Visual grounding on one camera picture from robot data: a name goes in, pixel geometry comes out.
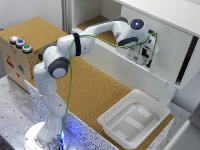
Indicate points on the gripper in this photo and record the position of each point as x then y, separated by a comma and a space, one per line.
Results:
141, 52

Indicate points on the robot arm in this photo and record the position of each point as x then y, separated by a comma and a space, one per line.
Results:
50, 90

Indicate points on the white cabinet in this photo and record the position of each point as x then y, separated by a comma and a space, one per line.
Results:
166, 13

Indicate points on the white plastic box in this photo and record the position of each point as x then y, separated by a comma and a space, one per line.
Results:
133, 120

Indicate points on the wooden drawer box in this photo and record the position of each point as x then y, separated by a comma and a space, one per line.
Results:
33, 31

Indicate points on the green button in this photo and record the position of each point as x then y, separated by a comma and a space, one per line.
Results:
27, 48

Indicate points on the blue button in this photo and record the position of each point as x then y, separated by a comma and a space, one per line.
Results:
20, 42

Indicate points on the red button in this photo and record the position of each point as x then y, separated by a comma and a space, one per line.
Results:
14, 39

